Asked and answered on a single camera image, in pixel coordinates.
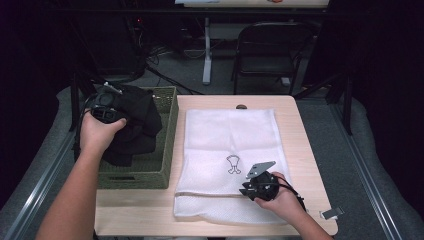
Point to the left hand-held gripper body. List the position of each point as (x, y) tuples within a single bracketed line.
[(106, 106)]

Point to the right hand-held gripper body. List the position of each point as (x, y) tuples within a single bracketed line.
[(265, 186)]

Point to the black garment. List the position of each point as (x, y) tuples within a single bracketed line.
[(140, 123)]

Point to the white mesh laundry bag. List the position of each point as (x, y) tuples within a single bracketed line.
[(230, 136)]

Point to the green woven basket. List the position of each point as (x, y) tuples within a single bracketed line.
[(140, 180)]

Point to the person's right hand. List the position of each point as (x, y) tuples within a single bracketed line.
[(285, 203)]

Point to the person's left hand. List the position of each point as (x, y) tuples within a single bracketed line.
[(96, 136)]

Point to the black metal stand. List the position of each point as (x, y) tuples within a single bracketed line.
[(74, 103), (348, 106)]

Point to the grey tape piece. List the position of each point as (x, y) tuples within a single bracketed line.
[(331, 213)]

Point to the dark round table grommet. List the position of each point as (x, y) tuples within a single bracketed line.
[(241, 106)]

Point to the small white box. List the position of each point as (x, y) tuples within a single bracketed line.
[(285, 81)]

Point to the white background desk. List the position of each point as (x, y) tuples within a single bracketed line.
[(207, 50)]

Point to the black folding chair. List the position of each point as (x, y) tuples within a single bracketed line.
[(271, 65)]

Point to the metal floor rail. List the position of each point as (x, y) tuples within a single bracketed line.
[(366, 173), (33, 193)]

